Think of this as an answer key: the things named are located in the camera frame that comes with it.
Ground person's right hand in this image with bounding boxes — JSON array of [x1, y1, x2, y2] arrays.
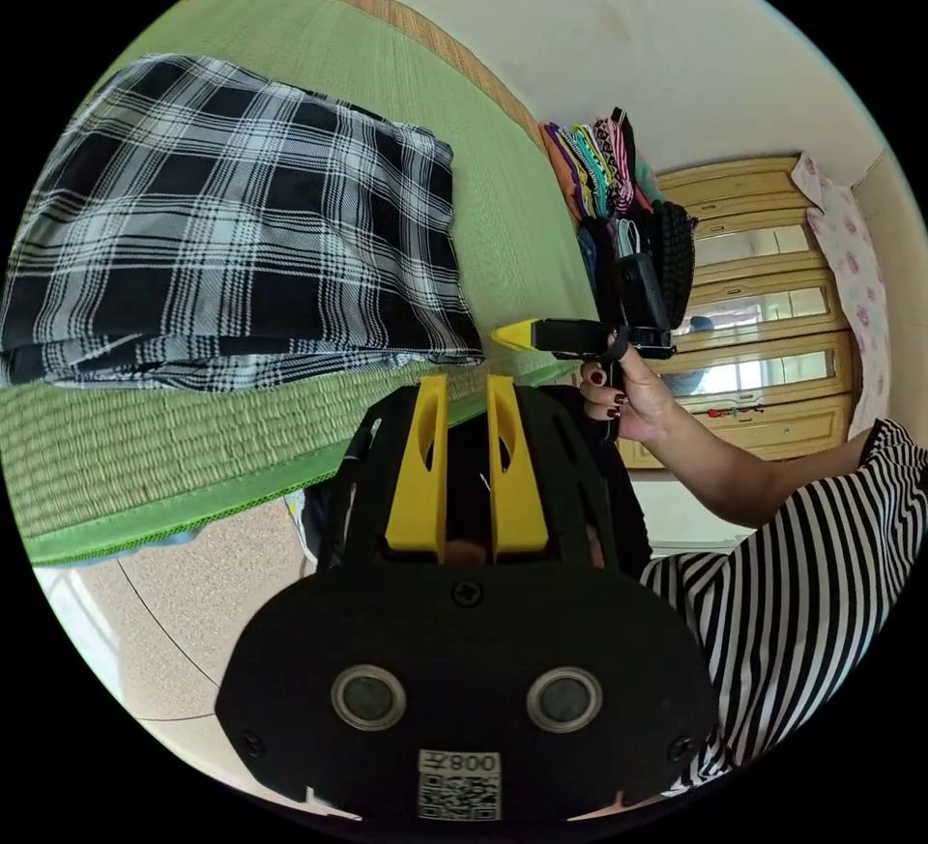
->
[[578, 330, 682, 445]]

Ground person's body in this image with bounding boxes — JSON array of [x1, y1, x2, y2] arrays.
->
[[636, 416, 928, 799]]

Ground pink floral curtain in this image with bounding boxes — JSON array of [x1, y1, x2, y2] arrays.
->
[[790, 151, 894, 433]]

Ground yellow wooden cupboard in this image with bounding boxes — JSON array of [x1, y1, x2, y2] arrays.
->
[[628, 157, 873, 470]]

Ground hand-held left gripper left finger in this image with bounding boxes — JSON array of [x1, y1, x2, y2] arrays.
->
[[384, 373, 449, 564]]

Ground bed with green woven mat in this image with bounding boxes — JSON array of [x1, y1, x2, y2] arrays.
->
[[0, 0, 604, 568]]

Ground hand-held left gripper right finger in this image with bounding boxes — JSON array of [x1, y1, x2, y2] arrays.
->
[[486, 373, 549, 564]]

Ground person's right forearm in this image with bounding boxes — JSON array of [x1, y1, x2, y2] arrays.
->
[[637, 387, 880, 528]]

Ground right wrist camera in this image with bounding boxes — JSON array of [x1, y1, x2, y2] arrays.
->
[[613, 254, 671, 334]]

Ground black and white checkered pants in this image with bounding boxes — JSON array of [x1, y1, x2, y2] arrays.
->
[[0, 53, 486, 393]]

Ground pile of clothes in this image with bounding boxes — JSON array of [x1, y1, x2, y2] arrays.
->
[[538, 106, 699, 332]]

